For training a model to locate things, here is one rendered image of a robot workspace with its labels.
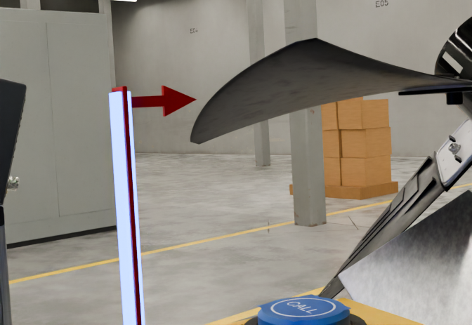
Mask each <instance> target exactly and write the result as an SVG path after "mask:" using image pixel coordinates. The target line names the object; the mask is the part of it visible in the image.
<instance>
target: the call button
mask: <svg viewBox="0 0 472 325"><path fill-rule="evenodd" d="M257 307H260V308H261V309H260V310H259V311H258V325H350V310H349V309H351V308H350V307H347V306H345V305H344V304H343V303H341V302H339V301H337V300H333V299H330V298H322V297H319V296H315V295H313V294H309V295H306V296H299V297H292V298H283V299H279V300H274V301H272V302H270V303H266V304H262V305H257Z"/></svg>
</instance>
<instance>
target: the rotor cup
mask: <svg viewBox="0 0 472 325"><path fill-rule="evenodd" d="M445 52H447V53H448V54H449V55H450V56H451V57H452V58H453V59H454V60H455V61H457V62H458V63H459V64H460V65H461V66H462V67H463V69H462V71H461V73H458V71H456V70H455V68H453V67H452V66H451V65H450V64H449V63H448V62H447V61H446V60H445V59H444V58H443V55H444V53H445ZM434 74H454V76H459V77H460V79H467V80H471V77H472V16H471V17H470V18H469V19H468V20H466V21H465V22H464V23H463V24H461V25H460V26H459V27H458V28H457V29H456V30H455V31H454V32H453V34H452V35H451V36H450V37H449V39H448V40H447V41H446V42H445V44H444V46H443V47H442V49H441V51H440V53H439V55H438V58H437V60H436V63H435V69H434ZM456 106H457V107H458V108H459V109H460V110H461V111H462V112H463V113H464V114H465V115H466V116H467V117H468V118H469V119H470V120H471V121H472V92H464V93H463V103H462V105H456Z"/></svg>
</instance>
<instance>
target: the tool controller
mask: <svg viewBox="0 0 472 325"><path fill-rule="evenodd" d="M26 89H27V87H26V85H25V84H24V83H20V82H17V81H11V80H8V79H2V78H0V204H4V198H5V197H6V194H7V192H8V190H11V191H16V190H17V189H18V185H19V178H18V177H13V176H12V175H10V172H11V166H12V162H13V158H14V151H15V145H16V143H17V137H18V134H19V133H18V131H19V128H20V121H21V119H22V113H23V107H24V103H25V101H26V99H25V96H26V95H25V93H26Z"/></svg>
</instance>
